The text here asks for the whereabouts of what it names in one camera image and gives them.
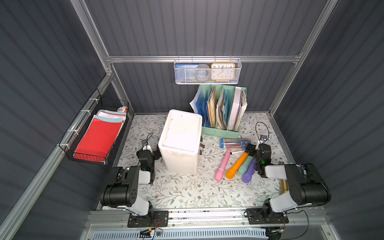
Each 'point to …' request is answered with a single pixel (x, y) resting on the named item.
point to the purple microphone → (246, 177)
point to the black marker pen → (237, 152)
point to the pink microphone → (219, 174)
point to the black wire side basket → (100, 107)
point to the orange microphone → (230, 174)
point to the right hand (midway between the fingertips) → (260, 144)
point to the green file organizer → (221, 109)
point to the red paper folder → (98, 140)
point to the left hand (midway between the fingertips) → (148, 146)
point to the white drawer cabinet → (180, 141)
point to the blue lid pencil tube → (233, 143)
